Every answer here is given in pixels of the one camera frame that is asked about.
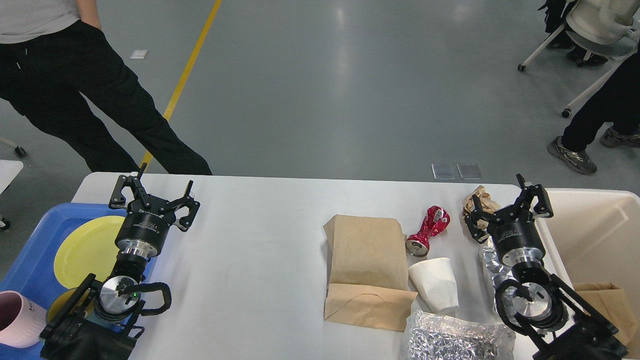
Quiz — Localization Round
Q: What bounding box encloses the person in grey sneakers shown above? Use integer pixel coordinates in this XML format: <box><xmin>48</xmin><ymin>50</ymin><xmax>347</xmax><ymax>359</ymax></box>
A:
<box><xmin>547</xmin><ymin>52</ymin><xmax>640</xmax><ymax>175</ymax></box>

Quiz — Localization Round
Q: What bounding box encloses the white paper cup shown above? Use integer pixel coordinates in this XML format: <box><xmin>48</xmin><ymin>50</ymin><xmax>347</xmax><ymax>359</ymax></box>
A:
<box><xmin>407</xmin><ymin>257</ymin><xmax>459</xmax><ymax>315</ymax></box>

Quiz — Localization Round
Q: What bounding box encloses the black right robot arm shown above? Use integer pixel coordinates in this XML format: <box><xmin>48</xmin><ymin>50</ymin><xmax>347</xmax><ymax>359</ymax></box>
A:
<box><xmin>462</xmin><ymin>174</ymin><xmax>627</xmax><ymax>360</ymax></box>

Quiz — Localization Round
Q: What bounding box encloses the foil sheet front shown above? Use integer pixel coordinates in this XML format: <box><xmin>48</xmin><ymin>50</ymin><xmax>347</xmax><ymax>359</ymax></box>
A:
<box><xmin>400</xmin><ymin>310</ymin><xmax>516</xmax><ymax>360</ymax></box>

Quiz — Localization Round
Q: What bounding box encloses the teal mug yellow inside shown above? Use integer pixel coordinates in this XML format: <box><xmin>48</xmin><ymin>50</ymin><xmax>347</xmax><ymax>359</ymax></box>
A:
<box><xmin>46</xmin><ymin>287</ymin><xmax>95</xmax><ymax>323</ymax></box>

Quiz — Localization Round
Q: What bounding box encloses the floor outlet cover left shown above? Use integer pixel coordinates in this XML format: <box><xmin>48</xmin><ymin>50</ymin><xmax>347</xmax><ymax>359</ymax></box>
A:
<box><xmin>430</xmin><ymin>162</ymin><xmax>457</xmax><ymax>181</ymax></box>

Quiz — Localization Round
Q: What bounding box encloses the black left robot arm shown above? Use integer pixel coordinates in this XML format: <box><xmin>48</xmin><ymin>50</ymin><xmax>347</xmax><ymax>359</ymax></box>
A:
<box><xmin>39</xmin><ymin>163</ymin><xmax>200</xmax><ymax>360</ymax></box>

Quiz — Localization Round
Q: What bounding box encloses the yellow plastic plate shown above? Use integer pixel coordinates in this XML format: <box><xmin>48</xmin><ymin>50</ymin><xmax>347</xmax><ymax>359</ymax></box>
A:
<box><xmin>54</xmin><ymin>215</ymin><xmax>125</xmax><ymax>289</ymax></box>

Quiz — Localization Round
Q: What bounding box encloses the beige plastic bin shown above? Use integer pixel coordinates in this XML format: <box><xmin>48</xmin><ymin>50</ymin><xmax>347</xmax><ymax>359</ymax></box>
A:
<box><xmin>535</xmin><ymin>187</ymin><xmax>640</xmax><ymax>360</ymax></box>

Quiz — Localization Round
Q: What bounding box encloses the blue plastic tray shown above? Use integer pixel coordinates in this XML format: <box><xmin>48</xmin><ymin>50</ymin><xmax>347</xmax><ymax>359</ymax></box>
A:
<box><xmin>1</xmin><ymin>203</ymin><xmax>127</xmax><ymax>360</ymax></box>

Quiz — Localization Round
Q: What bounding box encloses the floor outlet cover right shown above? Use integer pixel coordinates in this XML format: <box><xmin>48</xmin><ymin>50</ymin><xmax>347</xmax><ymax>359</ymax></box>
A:
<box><xmin>456</xmin><ymin>162</ymin><xmax>482</xmax><ymax>180</ymax></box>

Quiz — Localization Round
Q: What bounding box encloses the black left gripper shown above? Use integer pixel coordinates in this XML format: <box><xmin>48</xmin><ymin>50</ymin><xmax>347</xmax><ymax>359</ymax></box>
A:
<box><xmin>108</xmin><ymin>162</ymin><xmax>201</xmax><ymax>260</ymax></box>

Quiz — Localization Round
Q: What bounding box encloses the white office chair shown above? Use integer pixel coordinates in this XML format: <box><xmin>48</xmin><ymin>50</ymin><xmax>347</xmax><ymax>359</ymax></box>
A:
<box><xmin>517</xmin><ymin>0</ymin><xmax>640</xmax><ymax>119</ymax></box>

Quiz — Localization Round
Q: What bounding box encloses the pink ribbed mug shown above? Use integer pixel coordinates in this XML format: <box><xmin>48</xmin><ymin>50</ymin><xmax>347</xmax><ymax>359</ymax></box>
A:
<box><xmin>0</xmin><ymin>291</ymin><xmax>47</xmax><ymax>349</ymax></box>

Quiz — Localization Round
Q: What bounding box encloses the seated person in black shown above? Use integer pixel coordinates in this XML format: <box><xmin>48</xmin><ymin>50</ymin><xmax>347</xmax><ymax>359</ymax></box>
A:
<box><xmin>538</xmin><ymin>0</ymin><xmax>608</xmax><ymax>66</ymax></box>

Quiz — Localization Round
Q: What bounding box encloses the crushed red soda can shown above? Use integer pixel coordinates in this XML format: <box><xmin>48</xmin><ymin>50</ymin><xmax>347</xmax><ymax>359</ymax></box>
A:
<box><xmin>406</xmin><ymin>205</ymin><xmax>451</xmax><ymax>258</ymax></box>

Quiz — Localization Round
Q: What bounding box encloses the white side table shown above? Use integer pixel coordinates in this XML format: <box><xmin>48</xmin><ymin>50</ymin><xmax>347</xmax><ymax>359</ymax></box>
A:
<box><xmin>0</xmin><ymin>159</ymin><xmax>24</xmax><ymax>194</ymax></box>

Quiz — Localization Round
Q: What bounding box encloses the floor outlet cover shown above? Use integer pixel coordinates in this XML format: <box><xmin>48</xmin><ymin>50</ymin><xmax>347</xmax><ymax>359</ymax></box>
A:
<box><xmin>456</xmin><ymin>162</ymin><xmax>482</xmax><ymax>180</ymax></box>
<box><xmin>430</xmin><ymin>162</ymin><xmax>457</xmax><ymax>181</ymax></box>

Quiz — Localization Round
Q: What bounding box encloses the chair caster at left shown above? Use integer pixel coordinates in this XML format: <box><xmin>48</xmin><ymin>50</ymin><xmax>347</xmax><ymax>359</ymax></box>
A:
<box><xmin>0</xmin><ymin>137</ymin><xmax>28</xmax><ymax>158</ymax></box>

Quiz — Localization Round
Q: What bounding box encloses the crumpled brown paper ball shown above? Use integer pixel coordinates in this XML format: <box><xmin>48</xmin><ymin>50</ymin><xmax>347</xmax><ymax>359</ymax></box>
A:
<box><xmin>461</xmin><ymin>185</ymin><xmax>501</xmax><ymax>244</ymax></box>

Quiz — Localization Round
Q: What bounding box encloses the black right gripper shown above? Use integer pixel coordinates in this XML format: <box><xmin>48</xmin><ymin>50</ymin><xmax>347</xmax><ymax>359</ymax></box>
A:
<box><xmin>464</xmin><ymin>173</ymin><xmax>554</xmax><ymax>267</ymax></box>

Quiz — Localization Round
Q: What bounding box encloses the brown paper bag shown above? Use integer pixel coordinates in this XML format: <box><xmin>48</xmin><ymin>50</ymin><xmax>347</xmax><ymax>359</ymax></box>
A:
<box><xmin>573</xmin><ymin>282</ymin><xmax>639</xmax><ymax>346</ymax></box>
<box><xmin>323</xmin><ymin>214</ymin><xmax>418</xmax><ymax>332</ymax></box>

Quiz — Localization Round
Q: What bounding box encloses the brown paper bag in bin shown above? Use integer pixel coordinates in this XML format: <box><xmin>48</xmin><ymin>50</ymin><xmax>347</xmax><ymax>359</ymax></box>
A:
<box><xmin>573</xmin><ymin>282</ymin><xmax>639</xmax><ymax>346</ymax></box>

